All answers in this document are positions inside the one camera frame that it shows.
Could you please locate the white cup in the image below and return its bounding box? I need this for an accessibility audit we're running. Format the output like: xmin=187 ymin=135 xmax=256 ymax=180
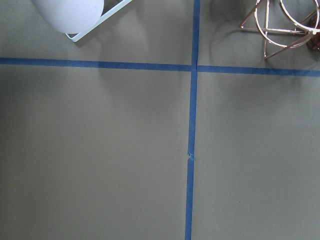
xmin=32 ymin=0 xmax=105 ymax=34

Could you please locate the white wire rack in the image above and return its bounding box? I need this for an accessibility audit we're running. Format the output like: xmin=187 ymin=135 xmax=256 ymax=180
xmin=65 ymin=0 xmax=132 ymax=43

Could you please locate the copper wire bottle rack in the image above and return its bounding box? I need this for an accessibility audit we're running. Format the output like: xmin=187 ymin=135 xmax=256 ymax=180
xmin=239 ymin=0 xmax=320 ymax=60

